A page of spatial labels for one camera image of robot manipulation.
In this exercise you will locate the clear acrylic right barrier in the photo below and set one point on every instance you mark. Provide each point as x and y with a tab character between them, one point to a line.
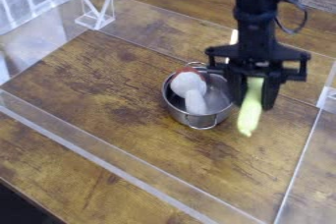
310	200

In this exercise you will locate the small steel pot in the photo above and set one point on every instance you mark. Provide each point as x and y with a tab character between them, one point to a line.
218	99

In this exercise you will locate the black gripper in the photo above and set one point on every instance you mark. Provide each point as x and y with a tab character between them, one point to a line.
258	56

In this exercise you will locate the white plush mushroom toy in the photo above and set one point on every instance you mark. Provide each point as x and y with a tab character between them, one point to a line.
189	84

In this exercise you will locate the clear acrylic front barrier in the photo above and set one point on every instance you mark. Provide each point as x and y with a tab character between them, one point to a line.
194	201

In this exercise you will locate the clear acrylic barrier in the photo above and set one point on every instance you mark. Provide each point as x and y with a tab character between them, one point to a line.
310	200
194	201

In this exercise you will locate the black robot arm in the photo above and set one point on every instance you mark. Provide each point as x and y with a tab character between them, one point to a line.
258	11

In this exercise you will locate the green handled metal spoon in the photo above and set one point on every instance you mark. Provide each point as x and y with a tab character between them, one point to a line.
251	107

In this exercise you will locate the clear acrylic triangle bracket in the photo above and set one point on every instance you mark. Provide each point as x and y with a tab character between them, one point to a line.
95	19

